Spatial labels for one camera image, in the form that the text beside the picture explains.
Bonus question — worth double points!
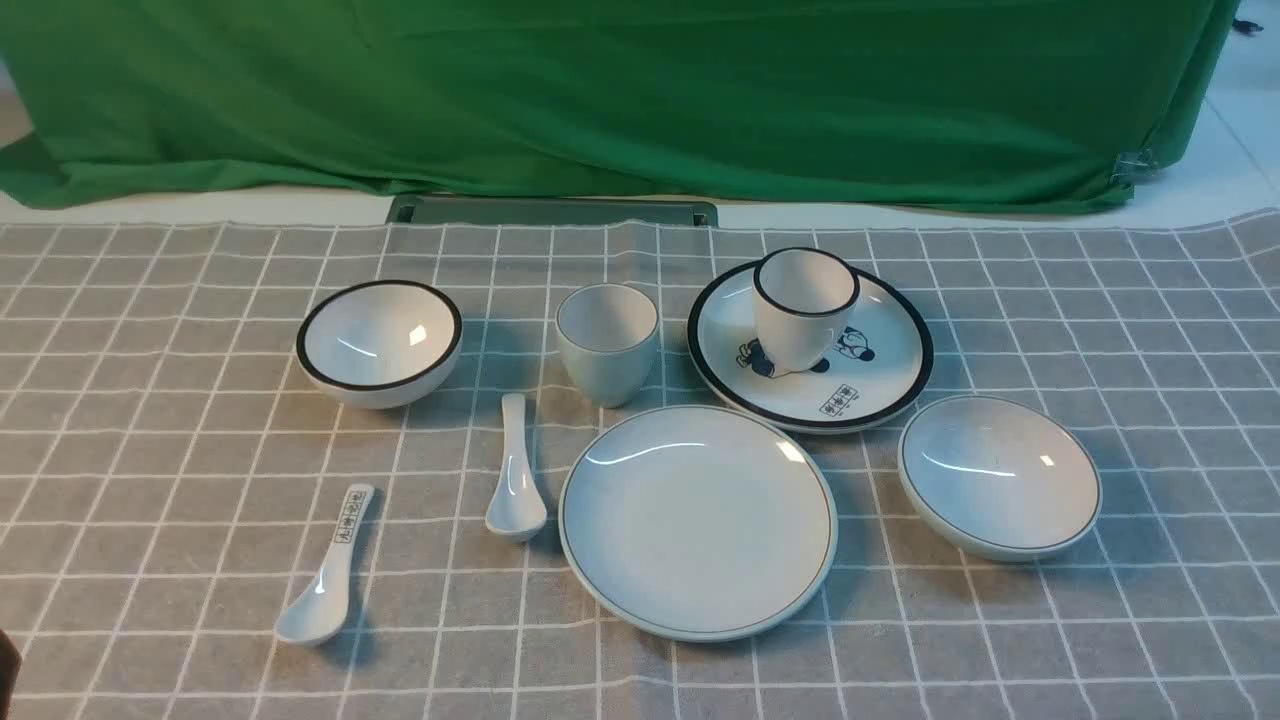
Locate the white spoon with label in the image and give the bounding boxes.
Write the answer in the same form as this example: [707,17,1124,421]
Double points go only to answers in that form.
[274,483,376,646]

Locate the green backdrop cloth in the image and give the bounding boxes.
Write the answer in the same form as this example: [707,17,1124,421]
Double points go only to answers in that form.
[3,1,1238,215]

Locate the black rimmed white cup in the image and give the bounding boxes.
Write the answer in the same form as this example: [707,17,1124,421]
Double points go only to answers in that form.
[751,247,861,373]

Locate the plain white cup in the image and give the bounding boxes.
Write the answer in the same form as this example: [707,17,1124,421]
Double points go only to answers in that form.
[554,283,659,407]

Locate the shallow white bowl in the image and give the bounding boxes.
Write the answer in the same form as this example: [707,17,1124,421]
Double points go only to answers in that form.
[896,395,1105,562]

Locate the black rimmed white bowl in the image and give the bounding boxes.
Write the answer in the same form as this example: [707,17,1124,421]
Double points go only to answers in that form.
[294,279,465,410]

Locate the plain white ceramic spoon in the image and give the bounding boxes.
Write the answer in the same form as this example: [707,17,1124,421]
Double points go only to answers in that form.
[485,393,548,543]

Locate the grey metal tray edge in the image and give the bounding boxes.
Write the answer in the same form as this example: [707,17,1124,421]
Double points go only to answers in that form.
[387,193,719,227]

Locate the large plain white plate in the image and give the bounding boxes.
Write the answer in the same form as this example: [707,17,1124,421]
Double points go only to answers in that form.
[557,405,838,643]

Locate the black rimmed cartoon plate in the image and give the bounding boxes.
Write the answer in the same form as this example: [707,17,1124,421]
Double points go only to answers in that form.
[686,261,934,436]

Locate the metal clip on backdrop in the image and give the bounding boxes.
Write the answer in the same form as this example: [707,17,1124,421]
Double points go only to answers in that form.
[1110,149,1164,186]

